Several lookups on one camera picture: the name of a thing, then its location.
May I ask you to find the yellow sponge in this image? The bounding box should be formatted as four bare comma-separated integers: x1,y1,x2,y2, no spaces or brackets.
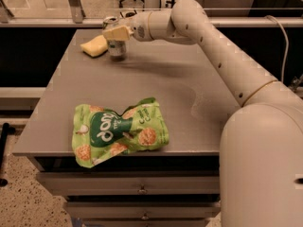
80,35,108,58

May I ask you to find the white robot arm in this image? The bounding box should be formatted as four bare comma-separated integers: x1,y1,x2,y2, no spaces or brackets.
103,0,303,227

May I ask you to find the drawer with knob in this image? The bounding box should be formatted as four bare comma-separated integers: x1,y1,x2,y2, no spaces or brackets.
64,201,220,220
37,173,220,196

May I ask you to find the green 7up soda can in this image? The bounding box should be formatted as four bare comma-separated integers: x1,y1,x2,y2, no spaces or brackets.
102,16,126,61

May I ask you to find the metal window railing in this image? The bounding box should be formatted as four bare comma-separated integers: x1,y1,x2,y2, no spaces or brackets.
1,0,303,27

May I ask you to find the top drawer with knob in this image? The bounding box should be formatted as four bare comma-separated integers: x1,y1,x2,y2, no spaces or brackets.
37,173,220,196

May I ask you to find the green chip bag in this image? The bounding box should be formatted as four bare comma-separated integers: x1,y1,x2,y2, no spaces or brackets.
72,97,169,168

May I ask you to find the black pole at left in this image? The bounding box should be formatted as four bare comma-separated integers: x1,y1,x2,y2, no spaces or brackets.
0,122,15,187

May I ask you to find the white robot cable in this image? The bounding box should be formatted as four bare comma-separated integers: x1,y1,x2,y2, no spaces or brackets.
264,14,290,83

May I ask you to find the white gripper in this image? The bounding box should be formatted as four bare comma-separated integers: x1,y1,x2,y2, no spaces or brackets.
102,11,152,42

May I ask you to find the grey drawer cabinet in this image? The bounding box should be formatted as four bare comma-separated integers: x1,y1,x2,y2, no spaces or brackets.
13,29,238,227

